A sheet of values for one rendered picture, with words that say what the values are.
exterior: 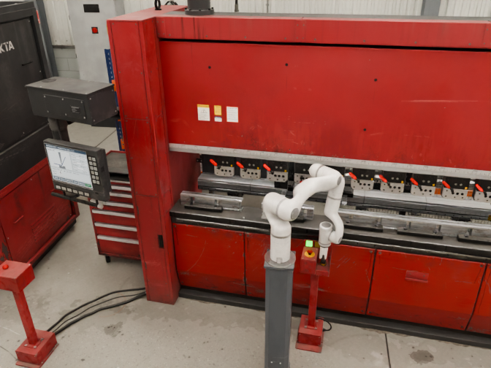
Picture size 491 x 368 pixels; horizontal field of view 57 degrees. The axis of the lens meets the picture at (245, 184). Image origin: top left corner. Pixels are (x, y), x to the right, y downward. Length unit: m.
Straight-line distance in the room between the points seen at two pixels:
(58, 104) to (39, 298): 2.01
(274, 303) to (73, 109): 1.70
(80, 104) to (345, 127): 1.67
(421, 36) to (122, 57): 1.84
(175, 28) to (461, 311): 2.83
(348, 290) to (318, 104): 1.45
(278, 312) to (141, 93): 1.68
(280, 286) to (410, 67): 1.54
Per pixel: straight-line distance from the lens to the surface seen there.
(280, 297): 2.88
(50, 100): 3.04
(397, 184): 3.23
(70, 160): 3.09
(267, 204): 2.59
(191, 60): 3.16
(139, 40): 3.05
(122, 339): 3.82
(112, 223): 4.25
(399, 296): 3.63
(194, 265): 3.79
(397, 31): 2.91
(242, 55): 3.04
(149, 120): 3.18
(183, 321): 3.86
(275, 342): 3.15
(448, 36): 2.94
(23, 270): 3.39
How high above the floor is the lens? 2.67
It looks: 27 degrees down
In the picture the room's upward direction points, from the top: 1 degrees counter-clockwise
